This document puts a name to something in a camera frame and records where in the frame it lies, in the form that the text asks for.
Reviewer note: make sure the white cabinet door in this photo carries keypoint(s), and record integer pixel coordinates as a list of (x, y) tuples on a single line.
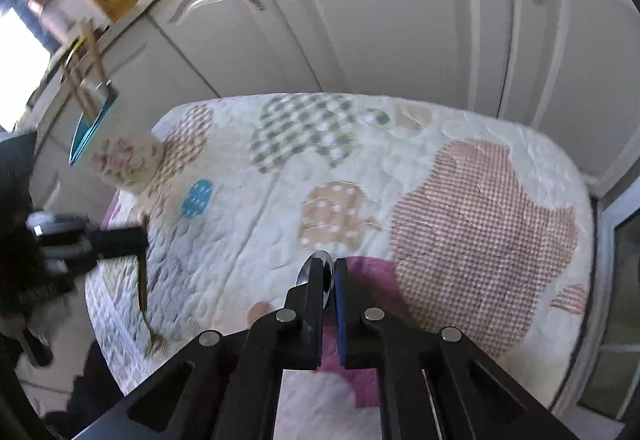
[(585, 69), (240, 44), (390, 19), (150, 64)]

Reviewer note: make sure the glass door frame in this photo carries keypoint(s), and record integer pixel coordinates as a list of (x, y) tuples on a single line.
[(620, 300)]

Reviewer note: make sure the metal spoon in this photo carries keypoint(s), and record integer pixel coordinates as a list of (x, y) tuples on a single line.
[(304, 272)]

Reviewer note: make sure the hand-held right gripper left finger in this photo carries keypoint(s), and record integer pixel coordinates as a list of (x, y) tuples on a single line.
[(310, 320)]

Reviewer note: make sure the patchwork quilted table cover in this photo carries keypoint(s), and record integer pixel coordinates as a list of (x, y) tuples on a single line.
[(450, 220)]

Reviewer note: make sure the floral cup with teal inside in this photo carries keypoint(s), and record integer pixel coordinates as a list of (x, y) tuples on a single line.
[(130, 162)]

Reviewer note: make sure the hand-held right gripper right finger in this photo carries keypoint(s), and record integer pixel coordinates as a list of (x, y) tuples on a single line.
[(342, 320)]

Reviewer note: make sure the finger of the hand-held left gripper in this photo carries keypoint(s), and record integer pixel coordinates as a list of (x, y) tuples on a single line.
[(120, 242)]

